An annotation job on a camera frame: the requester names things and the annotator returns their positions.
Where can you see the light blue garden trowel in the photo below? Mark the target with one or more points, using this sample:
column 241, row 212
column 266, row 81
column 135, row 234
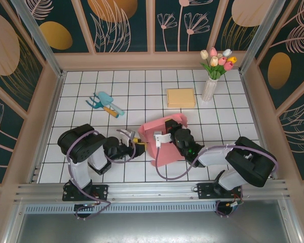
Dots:
column 105, row 97

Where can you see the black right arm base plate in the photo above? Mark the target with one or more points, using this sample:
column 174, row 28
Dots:
column 205, row 191

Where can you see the pink paper box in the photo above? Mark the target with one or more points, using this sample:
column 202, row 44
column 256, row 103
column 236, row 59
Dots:
column 164, row 157

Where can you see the white ribbed vase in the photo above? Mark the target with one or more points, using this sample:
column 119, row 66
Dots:
column 208, row 89

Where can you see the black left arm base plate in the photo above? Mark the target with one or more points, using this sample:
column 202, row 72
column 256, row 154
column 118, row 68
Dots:
column 101, row 191

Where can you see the aluminium mounting rail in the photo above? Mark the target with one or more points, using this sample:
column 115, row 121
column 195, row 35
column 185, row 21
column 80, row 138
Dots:
column 154, row 189

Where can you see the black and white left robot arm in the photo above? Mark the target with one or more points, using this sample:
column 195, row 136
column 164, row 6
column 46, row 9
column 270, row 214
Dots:
column 78, row 144

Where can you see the brushed metal panel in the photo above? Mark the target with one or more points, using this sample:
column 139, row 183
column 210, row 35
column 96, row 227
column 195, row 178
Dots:
column 154, row 227

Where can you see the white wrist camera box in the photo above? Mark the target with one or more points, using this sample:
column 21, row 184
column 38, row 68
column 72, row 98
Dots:
column 159, row 139
column 124, row 132

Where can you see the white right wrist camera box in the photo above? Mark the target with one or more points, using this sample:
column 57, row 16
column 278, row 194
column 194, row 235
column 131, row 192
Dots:
column 159, row 139

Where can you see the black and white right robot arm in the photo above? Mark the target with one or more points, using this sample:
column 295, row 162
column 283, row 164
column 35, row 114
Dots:
column 250, row 162

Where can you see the yellow paper box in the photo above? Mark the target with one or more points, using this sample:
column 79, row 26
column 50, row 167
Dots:
column 181, row 98

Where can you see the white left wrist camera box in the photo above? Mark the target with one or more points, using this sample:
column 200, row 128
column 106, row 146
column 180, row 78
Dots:
column 124, row 132

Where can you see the aluminium frame post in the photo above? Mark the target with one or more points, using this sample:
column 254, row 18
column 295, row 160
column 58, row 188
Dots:
column 261, row 35
column 40, row 40

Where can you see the pastel tulip bouquet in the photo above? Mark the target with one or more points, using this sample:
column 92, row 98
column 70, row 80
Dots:
column 218, row 63

